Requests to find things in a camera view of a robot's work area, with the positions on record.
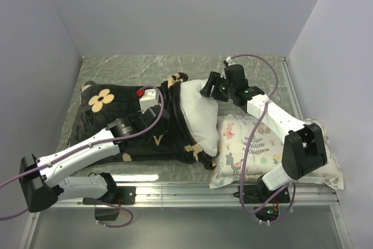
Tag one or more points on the black floral plush pillowcase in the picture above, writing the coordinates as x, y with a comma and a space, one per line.
187, 133

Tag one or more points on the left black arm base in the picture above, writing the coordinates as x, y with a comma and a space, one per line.
108, 209

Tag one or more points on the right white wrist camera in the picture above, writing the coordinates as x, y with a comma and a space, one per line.
228, 62

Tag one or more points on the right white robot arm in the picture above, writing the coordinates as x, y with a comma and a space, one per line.
303, 144

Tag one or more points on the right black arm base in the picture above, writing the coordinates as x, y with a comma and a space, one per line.
267, 208

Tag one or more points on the aluminium mounting rail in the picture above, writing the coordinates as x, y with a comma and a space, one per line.
156, 194

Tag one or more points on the white pillow insert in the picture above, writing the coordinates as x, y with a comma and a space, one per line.
200, 115

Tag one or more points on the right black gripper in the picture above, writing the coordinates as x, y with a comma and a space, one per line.
214, 79

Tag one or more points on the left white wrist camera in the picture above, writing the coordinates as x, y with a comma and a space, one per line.
148, 98

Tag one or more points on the animal print white pillow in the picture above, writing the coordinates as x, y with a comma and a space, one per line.
265, 153

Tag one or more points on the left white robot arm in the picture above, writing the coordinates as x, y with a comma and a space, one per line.
49, 179

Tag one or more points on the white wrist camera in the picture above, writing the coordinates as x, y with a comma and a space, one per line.
148, 98
228, 62

